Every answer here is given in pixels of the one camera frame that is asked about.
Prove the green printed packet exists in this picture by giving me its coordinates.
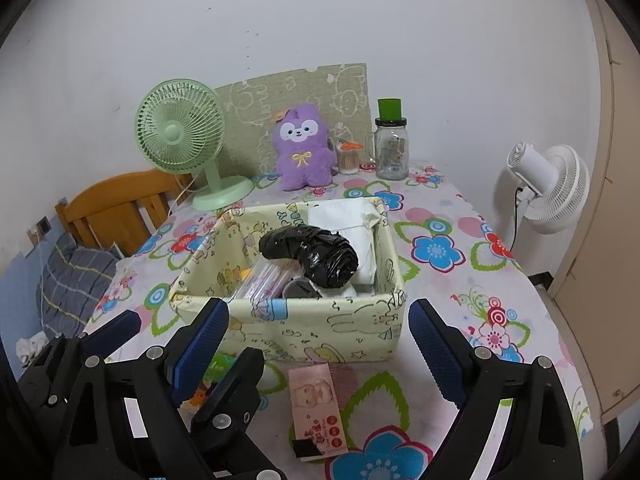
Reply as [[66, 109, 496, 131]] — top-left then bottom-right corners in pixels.
[[188, 352, 236, 408]]

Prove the pink printed packet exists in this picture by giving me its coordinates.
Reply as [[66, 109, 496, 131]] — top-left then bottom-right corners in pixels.
[[288, 364, 348, 462]]

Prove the clear plastic bag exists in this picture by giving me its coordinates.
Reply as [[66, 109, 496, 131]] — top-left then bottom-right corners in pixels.
[[230, 257, 300, 306]]

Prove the black plastic bag bundle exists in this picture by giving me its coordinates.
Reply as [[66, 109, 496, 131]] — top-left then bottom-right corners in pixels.
[[259, 226, 359, 289]]

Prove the white cloth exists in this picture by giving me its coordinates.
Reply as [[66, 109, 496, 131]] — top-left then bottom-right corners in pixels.
[[15, 330, 49, 367], [308, 197, 381, 286]]

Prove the white roll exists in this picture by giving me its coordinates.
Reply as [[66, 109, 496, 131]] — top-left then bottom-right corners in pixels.
[[282, 278, 322, 299]]

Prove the crumpled white cloth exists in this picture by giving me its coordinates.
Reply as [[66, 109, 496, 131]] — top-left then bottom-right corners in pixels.
[[15, 330, 49, 367]]

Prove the grey plaid pillow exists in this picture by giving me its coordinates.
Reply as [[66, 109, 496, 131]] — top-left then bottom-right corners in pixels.
[[36, 232, 120, 339]]

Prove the beige door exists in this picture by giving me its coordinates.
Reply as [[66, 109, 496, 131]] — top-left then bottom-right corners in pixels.
[[546, 0, 640, 424]]

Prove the yellow cartoon storage box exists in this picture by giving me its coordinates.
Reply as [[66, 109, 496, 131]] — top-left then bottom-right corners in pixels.
[[169, 202, 407, 363]]

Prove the wooden bed headboard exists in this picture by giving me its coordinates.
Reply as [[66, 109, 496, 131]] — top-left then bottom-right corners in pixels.
[[55, 169, 190, 257]]

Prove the white standing fan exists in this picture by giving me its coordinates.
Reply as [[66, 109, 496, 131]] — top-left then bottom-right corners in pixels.
[[506, 142, 590, 235]]

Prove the purple plush toy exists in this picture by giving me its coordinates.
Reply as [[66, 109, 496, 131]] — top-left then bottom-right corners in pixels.
[[272, 103, 337, 192]]

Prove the green desk fan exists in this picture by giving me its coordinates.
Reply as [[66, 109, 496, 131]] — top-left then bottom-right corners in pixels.
[[134, 78, 253, 211]]

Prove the toothpick jar orange lid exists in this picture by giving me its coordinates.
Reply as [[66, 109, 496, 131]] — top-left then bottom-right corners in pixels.
[[335, 140, 364, 174]]

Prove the glass jar green lid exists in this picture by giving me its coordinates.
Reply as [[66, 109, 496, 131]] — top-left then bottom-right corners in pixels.
[[373, 98, 409, 181]]

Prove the green patterned cardboard sheet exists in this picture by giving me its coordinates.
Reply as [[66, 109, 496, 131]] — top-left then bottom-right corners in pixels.
[[216, 63, 372, 177]]

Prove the wall power socket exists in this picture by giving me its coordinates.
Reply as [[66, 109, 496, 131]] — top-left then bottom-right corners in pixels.
[[27, 216, 52, 247]]

